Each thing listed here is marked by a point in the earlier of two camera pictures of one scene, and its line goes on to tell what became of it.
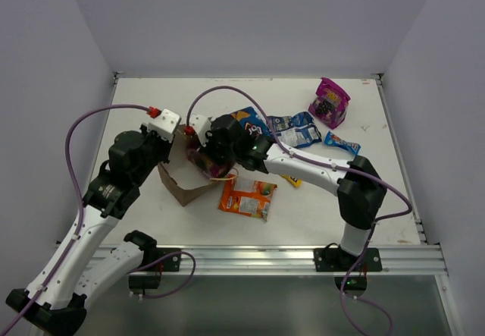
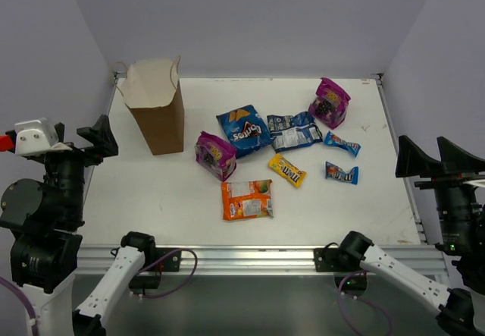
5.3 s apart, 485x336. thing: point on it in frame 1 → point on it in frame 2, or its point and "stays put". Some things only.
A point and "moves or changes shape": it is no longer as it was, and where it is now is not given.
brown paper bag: x=186 y=180 → x=151 y=90
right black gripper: x=210 y=136 → x=458 y=164
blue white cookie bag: x=295 y=130 stays put
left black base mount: x=170 y=263 stays put
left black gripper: x=160 y=151 → x=70 y=152
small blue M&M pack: x=332 y=139 stays put
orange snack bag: x=255 y=202 moves or changes shape
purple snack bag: x=211 y=166 moves or changes shape
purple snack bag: x=330 y=105 stays put
